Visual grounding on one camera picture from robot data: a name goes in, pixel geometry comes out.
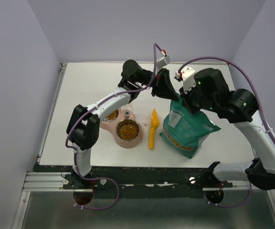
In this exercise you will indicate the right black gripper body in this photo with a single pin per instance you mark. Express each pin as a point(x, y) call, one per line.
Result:
point(194, 100)

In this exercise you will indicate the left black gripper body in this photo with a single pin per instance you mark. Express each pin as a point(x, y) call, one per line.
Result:
point(154, 90)

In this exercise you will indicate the yellow plastic scoop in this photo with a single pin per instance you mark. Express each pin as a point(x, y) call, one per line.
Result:
point(153, 126)

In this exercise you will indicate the green pet food bag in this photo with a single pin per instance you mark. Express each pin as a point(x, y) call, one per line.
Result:
point(185, 132)

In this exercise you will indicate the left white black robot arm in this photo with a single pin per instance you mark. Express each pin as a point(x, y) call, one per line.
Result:
point(84, 124)

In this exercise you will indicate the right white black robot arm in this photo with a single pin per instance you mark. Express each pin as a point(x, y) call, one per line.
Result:
point(208, 90)

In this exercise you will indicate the pink double pet feeder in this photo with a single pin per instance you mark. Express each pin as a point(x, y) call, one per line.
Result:
point(111, 128)

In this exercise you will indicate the clear water bottle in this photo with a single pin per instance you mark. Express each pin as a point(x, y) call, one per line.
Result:
point(127, 110)

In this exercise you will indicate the front steel bowl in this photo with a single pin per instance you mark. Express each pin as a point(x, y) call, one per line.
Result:
point(127, 121)

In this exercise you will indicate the steel bowl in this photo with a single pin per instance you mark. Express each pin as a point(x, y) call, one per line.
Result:
point(127, 121)
point(113, 116)

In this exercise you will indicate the rear steel bowl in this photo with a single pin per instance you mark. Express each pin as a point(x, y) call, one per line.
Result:
point(113, 116)

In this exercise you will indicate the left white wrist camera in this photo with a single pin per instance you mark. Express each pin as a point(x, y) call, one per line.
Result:
point(163, 60)

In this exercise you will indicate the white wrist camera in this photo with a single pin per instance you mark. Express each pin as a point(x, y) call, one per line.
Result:
point(163, 60)
point(186, 76)

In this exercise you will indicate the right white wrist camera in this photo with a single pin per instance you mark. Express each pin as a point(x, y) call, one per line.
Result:
point(186, 76)

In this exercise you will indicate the black mounting rail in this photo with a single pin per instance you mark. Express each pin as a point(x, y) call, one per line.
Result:
point(139, 182)

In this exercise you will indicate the aluminium frame extrusion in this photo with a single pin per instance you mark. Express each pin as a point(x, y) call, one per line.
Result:
point(44, 182)

